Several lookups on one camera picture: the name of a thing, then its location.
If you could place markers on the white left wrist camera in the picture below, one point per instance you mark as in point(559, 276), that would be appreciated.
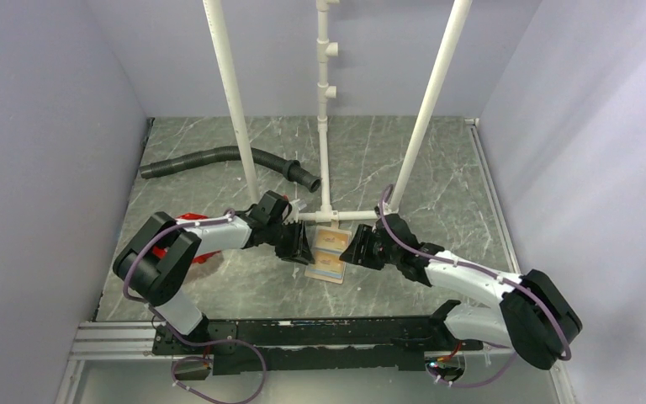
point(298, 206)

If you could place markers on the red plastic bin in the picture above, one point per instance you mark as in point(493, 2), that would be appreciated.
point(185, 246)

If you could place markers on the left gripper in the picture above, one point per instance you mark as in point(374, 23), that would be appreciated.
point(299, 250)

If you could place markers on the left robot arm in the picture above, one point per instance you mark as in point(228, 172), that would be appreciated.
point(156, 261)

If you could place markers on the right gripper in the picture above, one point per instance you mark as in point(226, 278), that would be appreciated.
point(363, 236)

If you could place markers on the white PVC pipe frame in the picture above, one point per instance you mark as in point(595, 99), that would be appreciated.
point(327, 49)

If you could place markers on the aluminium extrusion rail frame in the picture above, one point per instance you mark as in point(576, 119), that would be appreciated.
point(524, 313)

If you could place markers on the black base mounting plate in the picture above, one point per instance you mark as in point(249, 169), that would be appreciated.
point(248, 345)

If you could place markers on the yellow credit card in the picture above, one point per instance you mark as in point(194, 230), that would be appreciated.
point(333, 240)

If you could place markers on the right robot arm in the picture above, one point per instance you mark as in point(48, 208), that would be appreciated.
point(526, 312)

